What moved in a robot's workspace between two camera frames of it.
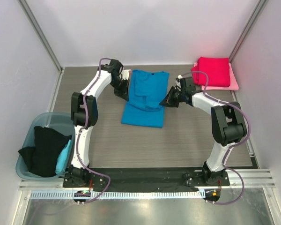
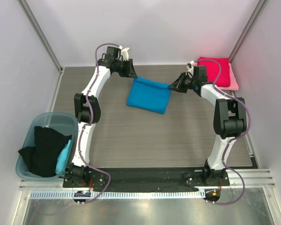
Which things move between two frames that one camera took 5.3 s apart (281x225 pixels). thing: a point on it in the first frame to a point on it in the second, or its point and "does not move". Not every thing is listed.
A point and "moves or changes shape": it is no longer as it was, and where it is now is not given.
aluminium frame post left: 32,20 does not move
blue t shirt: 147,89 moves or changes shape
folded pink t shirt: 233,85 does not move
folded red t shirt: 218,69 does not move
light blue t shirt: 62,159 does not move
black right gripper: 175,95 to 184,81
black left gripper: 124,92 to 129,71
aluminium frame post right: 261,5 does not move
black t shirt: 41,159 does not move
